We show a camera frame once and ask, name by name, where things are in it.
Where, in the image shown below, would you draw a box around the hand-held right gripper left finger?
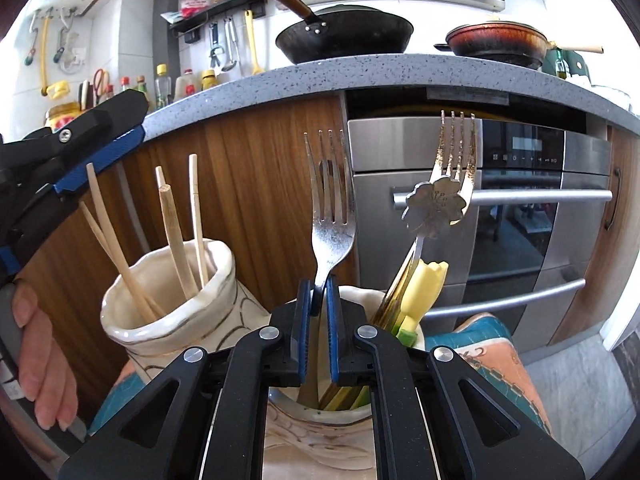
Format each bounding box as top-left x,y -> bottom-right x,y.
57,280 -> 312,480

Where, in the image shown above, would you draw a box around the steel tongs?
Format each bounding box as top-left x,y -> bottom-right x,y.
222,17 -> 239,72

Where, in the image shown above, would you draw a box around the white ceramic utensil holder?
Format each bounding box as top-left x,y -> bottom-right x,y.
100,237 -> 431,480

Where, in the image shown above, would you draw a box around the grey speckled countertop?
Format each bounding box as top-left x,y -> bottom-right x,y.
142,52 -> 640,136

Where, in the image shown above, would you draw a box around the yellow-lidded jar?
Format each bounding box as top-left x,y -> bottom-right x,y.
45,102 -> 84,133

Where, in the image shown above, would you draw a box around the wooden chopstick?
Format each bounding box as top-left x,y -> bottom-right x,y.
188,154 -> 211,288
80,202 -> 168,320
85,161 -> 156,318
155,166 -> 181,241
159,185 -> 201,298

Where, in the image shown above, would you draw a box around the printed quilted cloth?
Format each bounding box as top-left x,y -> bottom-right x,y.
87,312 -> 553,441

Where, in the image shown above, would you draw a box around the black wall rack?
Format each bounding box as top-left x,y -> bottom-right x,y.
167,0 -> 268,43

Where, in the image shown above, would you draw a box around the wooden kitchen cabinet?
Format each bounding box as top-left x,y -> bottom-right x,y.
15,94 -> 361,411

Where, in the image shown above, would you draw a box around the red-brown wok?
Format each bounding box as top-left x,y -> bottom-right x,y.
434,19 -> 603,71

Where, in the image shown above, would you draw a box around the narrow wooden cabinet door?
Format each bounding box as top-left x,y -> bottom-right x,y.
550,125 -> 640,351

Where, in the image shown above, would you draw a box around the red-handled scissors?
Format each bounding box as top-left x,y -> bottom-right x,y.
92,67 -> 112,106

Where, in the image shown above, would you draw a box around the stainless steel built-in oven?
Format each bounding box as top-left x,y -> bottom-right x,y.
347,115 -> 613,356

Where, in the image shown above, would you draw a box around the green-handled yellow tulip spoon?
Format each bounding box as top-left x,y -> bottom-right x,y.
392,259 -> 449,348

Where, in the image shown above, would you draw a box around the gold fork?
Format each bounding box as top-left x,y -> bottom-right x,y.
370,110 -> 478,331

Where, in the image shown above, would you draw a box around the black wok with wooden handle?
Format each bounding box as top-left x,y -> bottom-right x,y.
244,0 -> 415,65

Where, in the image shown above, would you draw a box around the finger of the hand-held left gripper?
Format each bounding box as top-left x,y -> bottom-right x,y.
0,185 -> 77,281
0,89 -> 150,196

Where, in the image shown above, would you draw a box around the silver fork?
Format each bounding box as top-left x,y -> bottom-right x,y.
302,129 -> 358,406

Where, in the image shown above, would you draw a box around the silver flower-ended utensil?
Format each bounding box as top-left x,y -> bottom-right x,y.
400,175 -> 468,271

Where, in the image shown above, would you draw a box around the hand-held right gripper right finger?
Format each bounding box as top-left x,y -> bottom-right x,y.
327,280 -> 586,480

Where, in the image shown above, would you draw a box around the yellow gas hose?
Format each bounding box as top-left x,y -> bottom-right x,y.
40,15 -> 52,96

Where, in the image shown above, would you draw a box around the black peeler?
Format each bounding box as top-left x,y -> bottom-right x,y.
209,22 -> 224,68

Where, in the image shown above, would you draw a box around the oil bottle with yellow cap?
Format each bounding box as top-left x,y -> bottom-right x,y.
155,64 -> 174,111

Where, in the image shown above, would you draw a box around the bottle with red cap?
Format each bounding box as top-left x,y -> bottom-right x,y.
175,69 -> 199,103

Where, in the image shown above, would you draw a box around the person's left hand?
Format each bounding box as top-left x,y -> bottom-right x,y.
11,280 -> 81,432

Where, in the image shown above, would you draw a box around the black cabinet handle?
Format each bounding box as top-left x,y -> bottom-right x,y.
604,167 -> 622,233

